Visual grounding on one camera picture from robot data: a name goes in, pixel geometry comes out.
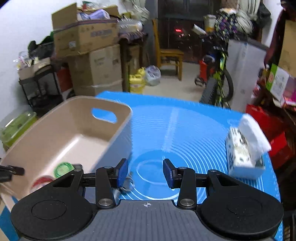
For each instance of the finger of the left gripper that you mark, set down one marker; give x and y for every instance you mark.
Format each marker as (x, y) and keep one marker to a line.
(6, 173)

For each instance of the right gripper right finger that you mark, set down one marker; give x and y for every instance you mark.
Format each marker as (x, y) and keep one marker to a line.
(184, 179)

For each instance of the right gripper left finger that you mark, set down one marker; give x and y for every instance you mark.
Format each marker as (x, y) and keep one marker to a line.
(107, 178)

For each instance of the clear tape roll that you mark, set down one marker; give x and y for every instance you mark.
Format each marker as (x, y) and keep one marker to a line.
(40, 182)

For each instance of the green round tin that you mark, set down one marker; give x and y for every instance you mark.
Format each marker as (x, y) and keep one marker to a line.
(62, 169)

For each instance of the beige plastic storage bin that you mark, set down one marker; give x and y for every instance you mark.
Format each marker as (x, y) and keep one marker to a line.
(85, 130)

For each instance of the black remote control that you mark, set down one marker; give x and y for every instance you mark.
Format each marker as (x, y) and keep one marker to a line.
(77, 166)

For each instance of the green lidded plastic container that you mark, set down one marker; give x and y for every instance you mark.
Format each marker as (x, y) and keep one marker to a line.
(16, 127)

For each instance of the blue silicone baking mat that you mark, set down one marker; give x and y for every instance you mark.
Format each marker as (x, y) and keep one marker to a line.
(190, 135)

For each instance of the white tissue box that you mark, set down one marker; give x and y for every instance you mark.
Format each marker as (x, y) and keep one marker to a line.
(245, 146)

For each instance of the black metal shelf rack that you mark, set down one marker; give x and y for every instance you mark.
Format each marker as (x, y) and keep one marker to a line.
(43, 101)

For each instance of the lower wrapped cardboard box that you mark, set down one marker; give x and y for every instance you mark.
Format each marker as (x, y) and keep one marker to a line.
(93, 90)

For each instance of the green black bicycle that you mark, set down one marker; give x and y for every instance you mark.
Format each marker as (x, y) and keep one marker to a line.
(219, 87)

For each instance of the yellow detergent jug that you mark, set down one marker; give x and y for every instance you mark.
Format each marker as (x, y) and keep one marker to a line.
(137, 81)

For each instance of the grey plastic bag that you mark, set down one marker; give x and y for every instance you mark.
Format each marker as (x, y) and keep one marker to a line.
(152, 75)

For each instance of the middle stacked cardboard box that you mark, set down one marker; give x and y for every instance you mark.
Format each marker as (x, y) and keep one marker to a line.
(102, 66)

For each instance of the stacked cardboard box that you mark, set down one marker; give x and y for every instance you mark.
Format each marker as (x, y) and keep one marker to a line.
(76, 34)
(102, 66)

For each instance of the red bucket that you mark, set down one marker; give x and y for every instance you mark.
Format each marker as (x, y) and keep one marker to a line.
(206, 69)

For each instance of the wooden chair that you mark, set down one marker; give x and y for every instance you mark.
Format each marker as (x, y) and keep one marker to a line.
(167, 56)

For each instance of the white green product box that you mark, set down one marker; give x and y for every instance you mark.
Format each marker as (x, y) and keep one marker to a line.
(277, 81)

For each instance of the white freezer cabinet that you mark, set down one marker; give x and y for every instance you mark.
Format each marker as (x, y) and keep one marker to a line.
(245, 59)

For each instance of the top stacked cardboard box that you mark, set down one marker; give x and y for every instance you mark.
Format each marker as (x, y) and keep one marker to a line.
(76, 34)

